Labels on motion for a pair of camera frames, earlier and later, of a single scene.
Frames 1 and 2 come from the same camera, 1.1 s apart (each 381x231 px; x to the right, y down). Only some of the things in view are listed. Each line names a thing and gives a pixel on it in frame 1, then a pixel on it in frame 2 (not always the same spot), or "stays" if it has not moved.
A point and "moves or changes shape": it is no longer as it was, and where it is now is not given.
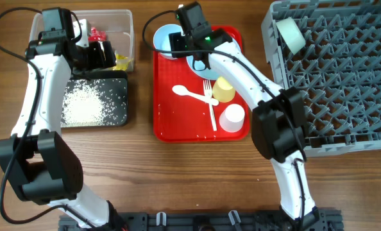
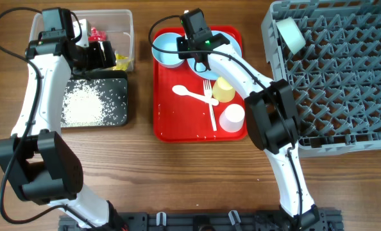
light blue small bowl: x=161 y=38 moves or changes shape
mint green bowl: x=291 y=34 stays
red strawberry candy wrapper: x=97 y=35 stays
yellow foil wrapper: x=122 y=62 stays
